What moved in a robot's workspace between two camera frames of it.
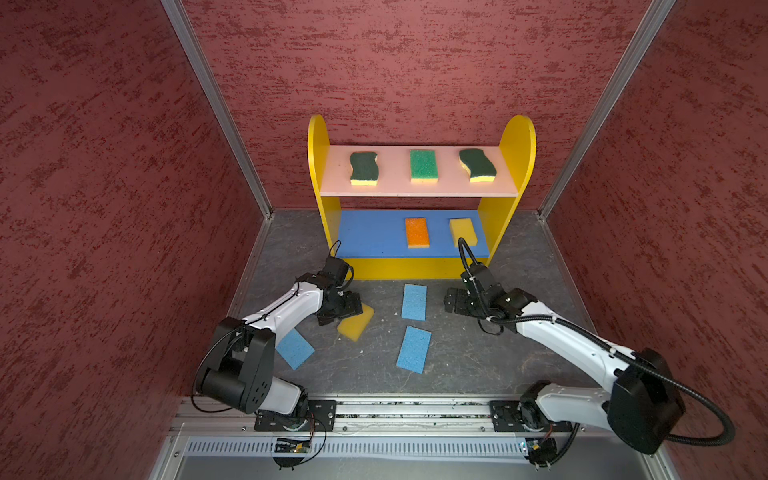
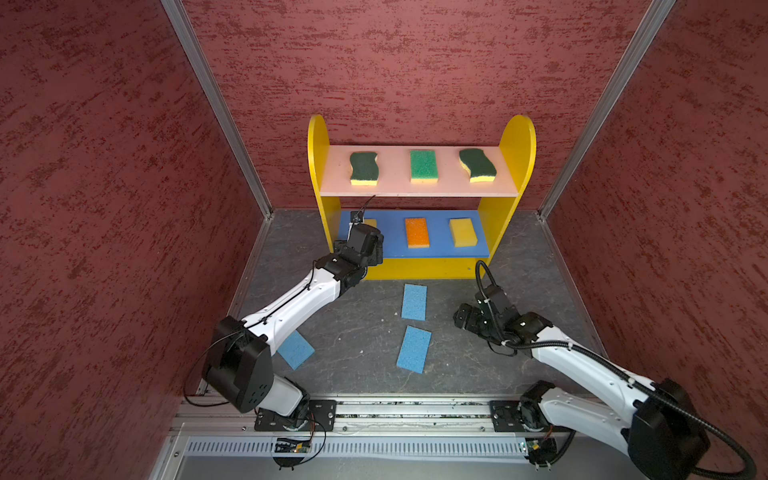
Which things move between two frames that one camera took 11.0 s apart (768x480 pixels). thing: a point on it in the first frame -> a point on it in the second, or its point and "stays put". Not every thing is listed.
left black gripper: [353, 306] -> [375, 258]
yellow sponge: [463, 228] stays put
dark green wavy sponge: [480, 168] stays put
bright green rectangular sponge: [423, 167] stays put
